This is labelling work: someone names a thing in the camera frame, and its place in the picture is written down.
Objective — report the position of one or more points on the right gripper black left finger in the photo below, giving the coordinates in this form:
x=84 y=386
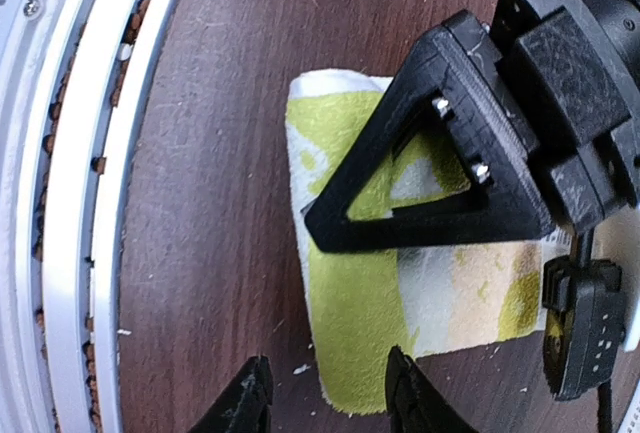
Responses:
x=244 y=404

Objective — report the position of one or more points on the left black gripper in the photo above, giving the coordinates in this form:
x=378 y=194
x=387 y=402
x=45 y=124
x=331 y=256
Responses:
x=431 y=157

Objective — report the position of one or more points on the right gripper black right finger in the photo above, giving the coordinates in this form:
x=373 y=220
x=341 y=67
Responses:
x=413 y=404

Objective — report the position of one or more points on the green patterned towel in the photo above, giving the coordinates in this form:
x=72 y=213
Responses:
x=424 y=300

